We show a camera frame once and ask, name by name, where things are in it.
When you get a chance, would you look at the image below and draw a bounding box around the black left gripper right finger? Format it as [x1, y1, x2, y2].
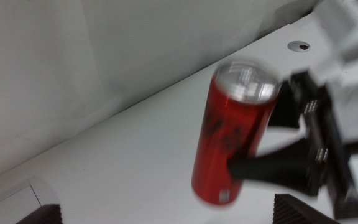
[272, 193, 343, 224]

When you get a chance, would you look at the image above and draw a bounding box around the silver table cable hatch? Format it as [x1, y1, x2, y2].
[0, 176, 60, 224]

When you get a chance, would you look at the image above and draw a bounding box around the grey round cable grommet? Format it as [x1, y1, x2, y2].
[287, 40, 311, 53]

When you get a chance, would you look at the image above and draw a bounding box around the white cloth backdrop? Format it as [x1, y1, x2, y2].
[0, 0, 326, 186]

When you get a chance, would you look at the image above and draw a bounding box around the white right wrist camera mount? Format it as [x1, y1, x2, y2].
[290, 0, 358, 103]

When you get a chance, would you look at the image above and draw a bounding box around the red drink can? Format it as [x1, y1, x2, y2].
[190, 59, 283, 207]

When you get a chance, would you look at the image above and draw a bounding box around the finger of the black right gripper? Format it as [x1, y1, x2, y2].
[267, 80, 306, 130]
[227, 139, 319, 197]

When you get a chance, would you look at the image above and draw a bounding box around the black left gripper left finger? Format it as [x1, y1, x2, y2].
[15, 203, 63, 224]

